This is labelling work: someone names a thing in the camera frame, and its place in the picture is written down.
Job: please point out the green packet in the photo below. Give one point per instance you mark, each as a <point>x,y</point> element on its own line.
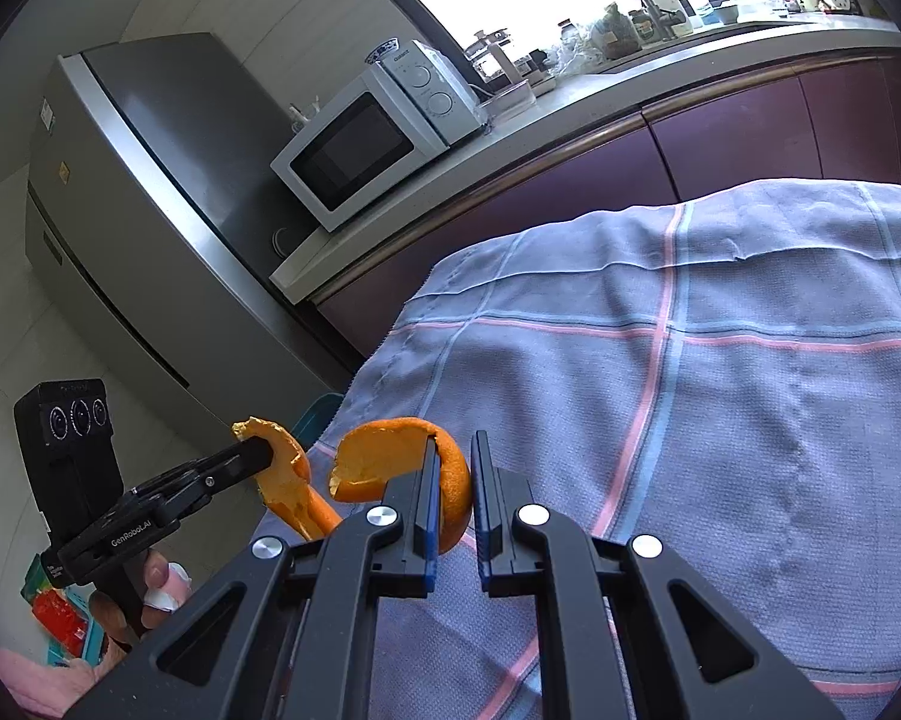
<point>36,577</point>

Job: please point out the glass food container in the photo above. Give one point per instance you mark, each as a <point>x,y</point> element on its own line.
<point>512,96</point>

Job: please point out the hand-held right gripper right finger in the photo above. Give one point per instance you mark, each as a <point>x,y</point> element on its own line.
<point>484,525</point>

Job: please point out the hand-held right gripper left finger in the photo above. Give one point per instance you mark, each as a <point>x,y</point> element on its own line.
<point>428,525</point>

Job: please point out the small item on microwave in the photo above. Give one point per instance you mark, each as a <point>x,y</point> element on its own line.
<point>304,118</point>

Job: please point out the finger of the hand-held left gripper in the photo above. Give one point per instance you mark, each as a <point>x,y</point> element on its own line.
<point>240,457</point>

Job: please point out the clear plastic bag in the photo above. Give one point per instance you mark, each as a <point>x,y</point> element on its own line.
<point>574,56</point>

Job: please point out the white kitchen countertop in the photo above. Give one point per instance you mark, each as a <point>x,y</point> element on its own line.
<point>570,97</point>

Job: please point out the white soap bottle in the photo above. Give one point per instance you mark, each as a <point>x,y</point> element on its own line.
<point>664,0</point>

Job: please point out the grey checked tablecloth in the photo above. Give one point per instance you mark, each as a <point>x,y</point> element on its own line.
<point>720,390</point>

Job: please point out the plate beside microwave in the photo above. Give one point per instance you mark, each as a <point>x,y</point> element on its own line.
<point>283,240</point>

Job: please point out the red snack wrapper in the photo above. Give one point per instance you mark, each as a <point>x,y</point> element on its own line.
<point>56,611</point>

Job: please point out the purple lower kitchen cabinets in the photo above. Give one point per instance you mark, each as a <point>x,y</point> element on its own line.
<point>720,142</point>

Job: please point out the person's left hand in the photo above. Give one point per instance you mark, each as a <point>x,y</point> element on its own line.
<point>161,589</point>

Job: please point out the small orange peel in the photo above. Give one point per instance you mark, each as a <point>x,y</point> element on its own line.
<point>289,491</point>

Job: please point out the glass jar on counter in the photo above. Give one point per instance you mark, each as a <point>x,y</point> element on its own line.
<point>495,56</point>

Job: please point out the dark bag of greens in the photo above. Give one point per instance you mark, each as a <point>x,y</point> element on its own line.
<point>619,34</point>

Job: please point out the blue patterned bowl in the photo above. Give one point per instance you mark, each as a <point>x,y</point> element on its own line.
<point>381,50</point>

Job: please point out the grey refrigerator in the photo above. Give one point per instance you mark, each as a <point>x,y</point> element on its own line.
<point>157,202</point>

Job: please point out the white microwave oven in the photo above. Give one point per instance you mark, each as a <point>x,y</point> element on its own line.
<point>345,150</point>

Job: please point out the person's left forearm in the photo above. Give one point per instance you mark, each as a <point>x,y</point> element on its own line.
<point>37,690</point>

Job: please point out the large orange peel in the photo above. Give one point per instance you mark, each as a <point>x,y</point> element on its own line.
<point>375,457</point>

